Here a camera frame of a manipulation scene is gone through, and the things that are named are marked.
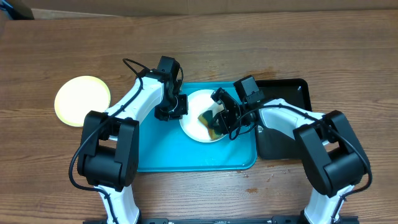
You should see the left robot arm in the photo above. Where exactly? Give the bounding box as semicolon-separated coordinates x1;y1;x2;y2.
68;56;188;223

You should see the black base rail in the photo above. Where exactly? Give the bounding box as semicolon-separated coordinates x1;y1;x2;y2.
82;214;360;224

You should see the green yellow sponge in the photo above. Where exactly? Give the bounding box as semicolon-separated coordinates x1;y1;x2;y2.
198;108;224;141

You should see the black water tray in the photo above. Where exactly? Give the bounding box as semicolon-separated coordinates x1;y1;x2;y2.
255;78;312;160

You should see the dark object top-left corner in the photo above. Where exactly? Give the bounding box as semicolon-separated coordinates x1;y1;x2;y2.
1;0;35;20

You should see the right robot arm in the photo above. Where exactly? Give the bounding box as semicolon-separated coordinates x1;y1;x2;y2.
209;75;373;223

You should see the white plate with sauce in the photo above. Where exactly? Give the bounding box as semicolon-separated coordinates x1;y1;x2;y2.
180;90;225;143

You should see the green rimmed plate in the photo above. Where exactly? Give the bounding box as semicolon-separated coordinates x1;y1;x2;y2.
54;76;111;127

